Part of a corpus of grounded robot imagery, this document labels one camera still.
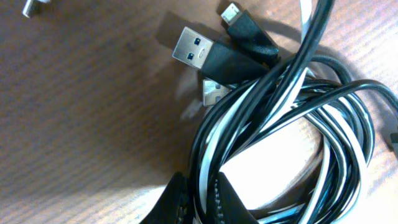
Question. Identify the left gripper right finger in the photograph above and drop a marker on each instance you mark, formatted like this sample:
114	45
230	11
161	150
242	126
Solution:
227	206

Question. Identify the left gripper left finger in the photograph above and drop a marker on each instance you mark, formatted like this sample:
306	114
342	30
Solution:
173	206

